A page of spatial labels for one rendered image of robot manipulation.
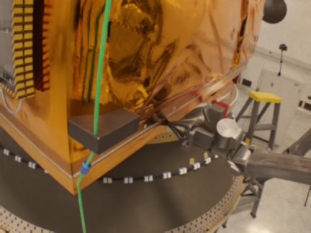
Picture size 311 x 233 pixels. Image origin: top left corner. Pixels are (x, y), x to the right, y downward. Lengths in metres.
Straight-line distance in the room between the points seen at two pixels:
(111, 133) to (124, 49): 0.13
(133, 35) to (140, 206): 0.72
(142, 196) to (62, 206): 0.33
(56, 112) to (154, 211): 0.70
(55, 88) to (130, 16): 0.15
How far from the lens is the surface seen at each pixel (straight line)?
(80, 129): 0.32
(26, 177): 0.99
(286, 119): 4.68
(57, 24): 0.31
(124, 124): 0.33
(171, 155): 0.92
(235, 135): 0.55
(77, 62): 0.31
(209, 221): 1.18
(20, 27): 0.34
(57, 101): 0.34
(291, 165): 0.53
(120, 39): 0.33
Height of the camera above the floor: 2.09
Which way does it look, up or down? 27 degrees down
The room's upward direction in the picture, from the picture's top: 10 degrees clockwise
